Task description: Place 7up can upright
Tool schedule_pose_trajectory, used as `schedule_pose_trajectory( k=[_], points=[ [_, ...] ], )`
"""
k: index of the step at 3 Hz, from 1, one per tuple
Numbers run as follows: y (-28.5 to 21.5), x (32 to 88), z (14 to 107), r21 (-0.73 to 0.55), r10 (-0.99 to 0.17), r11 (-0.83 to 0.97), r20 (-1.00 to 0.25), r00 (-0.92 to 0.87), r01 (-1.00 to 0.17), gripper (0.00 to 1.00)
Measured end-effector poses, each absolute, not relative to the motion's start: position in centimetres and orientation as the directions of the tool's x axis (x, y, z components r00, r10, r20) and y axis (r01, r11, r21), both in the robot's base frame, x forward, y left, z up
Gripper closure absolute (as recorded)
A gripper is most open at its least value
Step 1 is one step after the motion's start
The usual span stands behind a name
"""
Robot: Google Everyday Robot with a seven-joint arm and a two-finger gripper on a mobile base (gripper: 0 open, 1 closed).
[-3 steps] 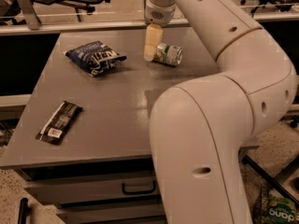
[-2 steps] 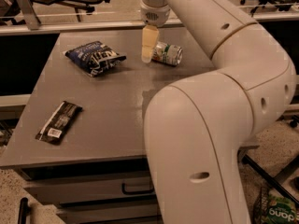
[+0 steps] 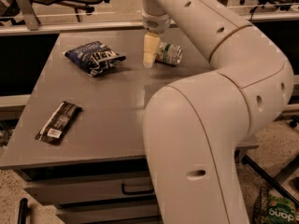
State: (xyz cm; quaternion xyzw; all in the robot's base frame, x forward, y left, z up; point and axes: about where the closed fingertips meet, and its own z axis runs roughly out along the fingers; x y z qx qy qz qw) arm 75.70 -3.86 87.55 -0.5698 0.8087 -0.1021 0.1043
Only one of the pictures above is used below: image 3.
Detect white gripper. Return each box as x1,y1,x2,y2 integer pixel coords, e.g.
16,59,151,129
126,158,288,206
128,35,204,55
142,10,171,68

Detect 7up soda can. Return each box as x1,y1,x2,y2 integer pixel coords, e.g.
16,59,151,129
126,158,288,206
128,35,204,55
156,42,182,66

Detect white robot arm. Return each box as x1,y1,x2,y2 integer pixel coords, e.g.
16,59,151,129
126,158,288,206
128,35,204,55
143,0,293,224

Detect blue chip bag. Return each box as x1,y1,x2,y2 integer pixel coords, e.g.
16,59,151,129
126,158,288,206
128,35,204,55
64,41,126,77

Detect grey drawer cabinet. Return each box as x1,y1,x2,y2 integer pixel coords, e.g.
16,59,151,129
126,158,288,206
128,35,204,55
0,28,260,224

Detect black snack bar wrapper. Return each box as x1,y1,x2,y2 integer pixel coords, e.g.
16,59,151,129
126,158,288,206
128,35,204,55
36,101,82,146

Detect black bar lower left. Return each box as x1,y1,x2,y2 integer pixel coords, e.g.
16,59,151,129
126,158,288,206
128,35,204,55
17,198,30,224

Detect metal railing frame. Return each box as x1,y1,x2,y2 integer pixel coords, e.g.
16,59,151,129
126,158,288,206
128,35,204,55
1,0,298,40

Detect black drawer handle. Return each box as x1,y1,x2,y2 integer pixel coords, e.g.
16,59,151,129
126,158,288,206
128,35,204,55
121,183,154,196

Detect black wire basket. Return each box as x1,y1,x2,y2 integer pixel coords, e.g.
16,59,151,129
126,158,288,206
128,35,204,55
252,188,269,224

